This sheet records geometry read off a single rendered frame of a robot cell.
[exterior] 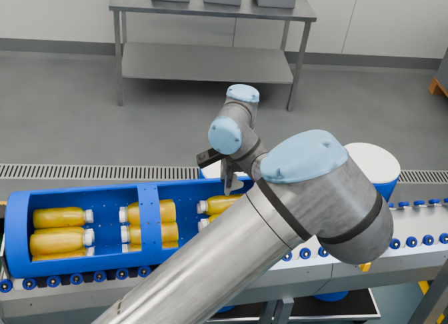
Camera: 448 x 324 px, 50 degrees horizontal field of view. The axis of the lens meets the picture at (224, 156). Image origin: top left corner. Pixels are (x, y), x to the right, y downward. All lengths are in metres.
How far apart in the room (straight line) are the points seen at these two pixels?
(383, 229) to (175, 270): 0.31
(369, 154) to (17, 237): 1.51
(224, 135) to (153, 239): 0.51
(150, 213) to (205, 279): 0.88
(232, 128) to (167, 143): 2.63
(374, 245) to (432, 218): 1.53
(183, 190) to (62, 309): 0.59
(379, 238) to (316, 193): 0.13
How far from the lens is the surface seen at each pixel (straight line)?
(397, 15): 5.25
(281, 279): 1.88
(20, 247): 1.59
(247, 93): 1.31
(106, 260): 1.60
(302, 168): 0.65
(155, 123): 4.01
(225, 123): 1.20
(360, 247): 0.73
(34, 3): 4.90
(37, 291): 1.77
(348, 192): 0.68
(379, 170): 2.21
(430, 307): 1.97
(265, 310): 2.40
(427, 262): 2.16
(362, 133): 4.31
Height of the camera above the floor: 2.34
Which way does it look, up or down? 39 degrees down
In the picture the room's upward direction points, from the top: 7 degrees clockwise
